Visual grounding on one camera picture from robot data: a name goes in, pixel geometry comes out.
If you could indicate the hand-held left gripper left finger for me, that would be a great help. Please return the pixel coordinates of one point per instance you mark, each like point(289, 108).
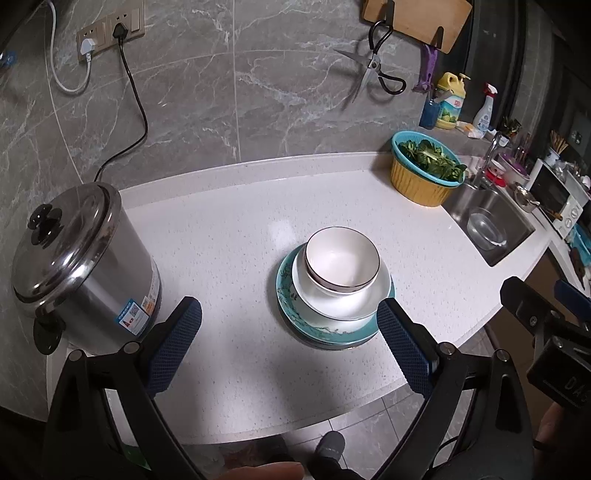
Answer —
point(173, 346)

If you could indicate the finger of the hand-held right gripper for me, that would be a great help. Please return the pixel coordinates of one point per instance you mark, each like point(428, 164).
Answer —
point(521, 300)
point(572, 297)

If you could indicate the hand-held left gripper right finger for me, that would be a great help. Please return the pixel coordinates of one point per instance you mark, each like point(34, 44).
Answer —
point(401, 350)

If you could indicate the large teal floral plate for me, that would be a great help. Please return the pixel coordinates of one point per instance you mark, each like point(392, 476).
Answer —
point(364, 339)

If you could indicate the white shallow plate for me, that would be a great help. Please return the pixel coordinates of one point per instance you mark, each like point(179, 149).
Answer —
point(332, 305)

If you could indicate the dark rimmed patterned bowl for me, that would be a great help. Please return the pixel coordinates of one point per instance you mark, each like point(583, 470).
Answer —
point(341, 258)

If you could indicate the person's right hand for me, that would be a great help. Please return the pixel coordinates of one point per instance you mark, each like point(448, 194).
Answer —
point(549, 429)

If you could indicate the person's left hand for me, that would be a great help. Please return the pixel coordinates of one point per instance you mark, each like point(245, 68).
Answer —
point(263, 471)

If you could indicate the teal plastic rack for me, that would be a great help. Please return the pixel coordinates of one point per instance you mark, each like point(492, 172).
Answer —
point(579, 244)

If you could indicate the stainless steel electric pot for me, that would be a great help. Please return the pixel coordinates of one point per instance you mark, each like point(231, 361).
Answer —
point(120, 295)

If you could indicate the clear glass bowl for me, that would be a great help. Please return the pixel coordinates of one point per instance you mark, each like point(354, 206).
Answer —
point(487, 228)

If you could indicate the white toaster oven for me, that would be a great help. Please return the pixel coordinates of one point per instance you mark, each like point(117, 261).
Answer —
point(572, 212)

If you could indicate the small steel bowl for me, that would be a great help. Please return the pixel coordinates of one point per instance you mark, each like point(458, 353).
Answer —
point(524, 196)

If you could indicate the stainless steel sink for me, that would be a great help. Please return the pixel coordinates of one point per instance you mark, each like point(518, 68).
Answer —
point(466, 203)

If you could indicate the red mat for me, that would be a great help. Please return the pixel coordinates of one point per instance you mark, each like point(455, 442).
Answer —
point(495, 180)

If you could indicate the purple bowl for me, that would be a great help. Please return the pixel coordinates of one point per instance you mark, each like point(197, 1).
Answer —
point(515, 174)

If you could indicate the small red patterned bowl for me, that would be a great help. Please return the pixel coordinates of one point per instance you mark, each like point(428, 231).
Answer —
point(497, 167)

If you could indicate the white chopstick holder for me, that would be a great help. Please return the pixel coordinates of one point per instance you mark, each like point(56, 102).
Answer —
point(554, 157)

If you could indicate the steel pot lid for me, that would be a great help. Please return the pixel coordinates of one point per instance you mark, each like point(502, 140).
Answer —
point(69, 244)

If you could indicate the chrome faucet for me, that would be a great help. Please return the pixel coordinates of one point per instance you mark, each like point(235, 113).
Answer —
point(489, 152)

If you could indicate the green leafy vegetables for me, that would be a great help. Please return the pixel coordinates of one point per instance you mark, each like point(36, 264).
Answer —
point(434, 159)

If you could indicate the white cleaning cloth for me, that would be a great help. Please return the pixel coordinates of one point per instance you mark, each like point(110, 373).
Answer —
point(471, 131)

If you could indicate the white spray bottle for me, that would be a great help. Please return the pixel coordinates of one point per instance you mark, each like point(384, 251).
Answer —
point(485, 120)

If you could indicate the yellow teal vegetable basket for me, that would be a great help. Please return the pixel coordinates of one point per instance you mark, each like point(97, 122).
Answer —
point(397, 156)

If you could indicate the yellow detergent bottle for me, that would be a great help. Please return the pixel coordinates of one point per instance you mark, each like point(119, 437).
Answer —
point(450, 113)

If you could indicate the blue cup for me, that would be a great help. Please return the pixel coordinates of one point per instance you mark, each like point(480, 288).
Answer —
point(429, 116)

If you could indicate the purple peeler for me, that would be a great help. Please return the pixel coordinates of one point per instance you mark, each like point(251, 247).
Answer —
point(429, 62)

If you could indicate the wooden cutting board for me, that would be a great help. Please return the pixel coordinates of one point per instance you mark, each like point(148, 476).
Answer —
point(415, 18)

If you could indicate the wall outlet panel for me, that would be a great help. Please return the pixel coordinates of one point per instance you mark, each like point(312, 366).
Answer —
point(134, 23)

